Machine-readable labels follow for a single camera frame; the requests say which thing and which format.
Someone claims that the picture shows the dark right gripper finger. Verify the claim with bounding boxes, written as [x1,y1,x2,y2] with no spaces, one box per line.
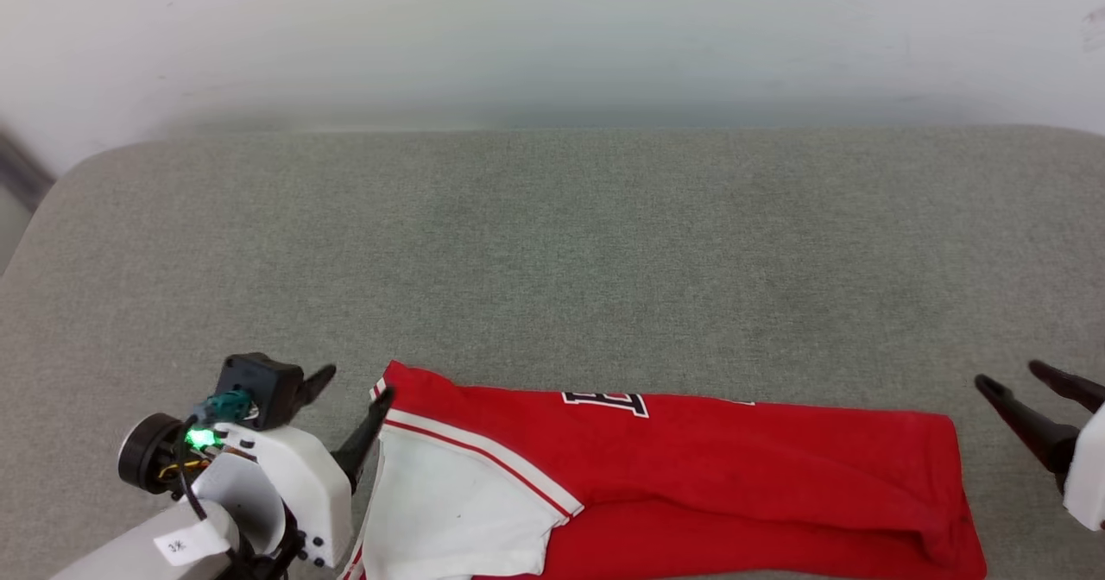
[975,374,1082,477]
[1026,359,1105,414]

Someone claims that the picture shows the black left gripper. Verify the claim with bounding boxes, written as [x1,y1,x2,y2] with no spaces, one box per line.
[117,363,396,496]

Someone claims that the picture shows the red and white shirt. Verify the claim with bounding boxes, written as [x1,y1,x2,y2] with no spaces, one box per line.
[338,360,988,580]

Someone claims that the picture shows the white paper label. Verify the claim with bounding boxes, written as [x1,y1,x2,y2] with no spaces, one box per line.
[154,524,230,567]

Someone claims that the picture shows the grey fabric sofa cushion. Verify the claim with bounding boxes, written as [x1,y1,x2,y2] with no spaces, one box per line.
[0,124,1105,580]

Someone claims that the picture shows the teal cable connector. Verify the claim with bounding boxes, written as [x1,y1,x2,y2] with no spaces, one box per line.
[192,388,258,427]

